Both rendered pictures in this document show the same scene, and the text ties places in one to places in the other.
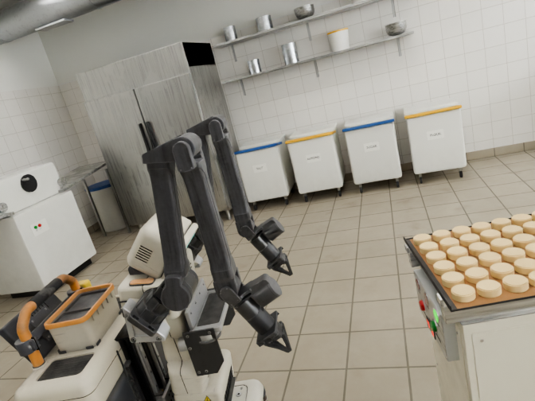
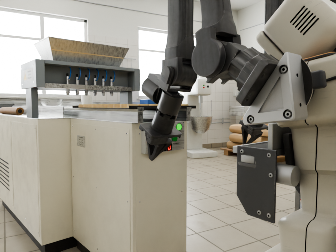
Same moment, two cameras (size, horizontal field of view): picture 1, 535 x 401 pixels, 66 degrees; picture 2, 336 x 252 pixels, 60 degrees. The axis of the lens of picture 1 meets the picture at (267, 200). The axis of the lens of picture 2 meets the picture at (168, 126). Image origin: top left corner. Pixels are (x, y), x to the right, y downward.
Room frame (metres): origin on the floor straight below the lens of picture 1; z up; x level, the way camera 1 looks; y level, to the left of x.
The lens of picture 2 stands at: (1.96, 0.56, 0.92)
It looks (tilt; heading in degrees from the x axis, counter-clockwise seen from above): 4 degrees down; 222
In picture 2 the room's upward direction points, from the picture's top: straight up
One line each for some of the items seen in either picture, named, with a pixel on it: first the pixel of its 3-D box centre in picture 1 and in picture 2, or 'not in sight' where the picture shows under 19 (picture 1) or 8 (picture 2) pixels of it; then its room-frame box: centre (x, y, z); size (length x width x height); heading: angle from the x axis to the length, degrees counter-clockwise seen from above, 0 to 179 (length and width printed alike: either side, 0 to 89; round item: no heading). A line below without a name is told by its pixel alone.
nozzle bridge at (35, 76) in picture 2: not in sight; (84, 92); (0.85, -1.23, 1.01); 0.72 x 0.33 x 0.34; 172
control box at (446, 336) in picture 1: (435, 311); (164, 136); (0.96, -0.37, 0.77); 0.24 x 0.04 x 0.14; 172
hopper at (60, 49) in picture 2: not in sight; (83, 56); (0.85, -1.23, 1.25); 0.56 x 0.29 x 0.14; 172
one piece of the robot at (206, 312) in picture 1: (207, 321); (287, 164); (1.22, 0.30, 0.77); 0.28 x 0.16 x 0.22; 172
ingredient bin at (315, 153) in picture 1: (318, 162); not in sight; (4.75, -0.71, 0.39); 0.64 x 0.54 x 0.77; 162
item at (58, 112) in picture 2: not in sight; (32, 110); (0.99, -1.73, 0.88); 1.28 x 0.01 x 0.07; 82
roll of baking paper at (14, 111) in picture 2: not in sight; (11, 111); (1.02, -2.06, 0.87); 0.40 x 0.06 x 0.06; 88
